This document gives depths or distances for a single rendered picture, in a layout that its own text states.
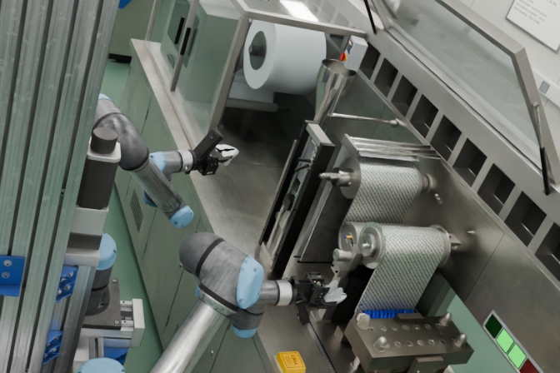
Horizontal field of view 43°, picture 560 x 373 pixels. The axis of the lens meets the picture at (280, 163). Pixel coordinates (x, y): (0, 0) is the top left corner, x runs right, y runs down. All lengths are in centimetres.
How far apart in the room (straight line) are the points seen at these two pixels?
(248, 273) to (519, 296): 89
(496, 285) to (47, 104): 145
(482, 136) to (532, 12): 331
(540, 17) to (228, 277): 418
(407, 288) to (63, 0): 146
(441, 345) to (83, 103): 141
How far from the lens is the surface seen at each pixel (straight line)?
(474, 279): 238
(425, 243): 230
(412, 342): 234
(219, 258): 175
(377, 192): 237
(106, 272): 223
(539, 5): 559
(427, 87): 263
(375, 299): 234
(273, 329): 233
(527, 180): 223
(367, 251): 223
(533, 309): 221
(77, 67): 149
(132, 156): 201
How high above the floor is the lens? 241
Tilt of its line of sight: 28 degrees down
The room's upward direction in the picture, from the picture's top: 20 degrees clockwise
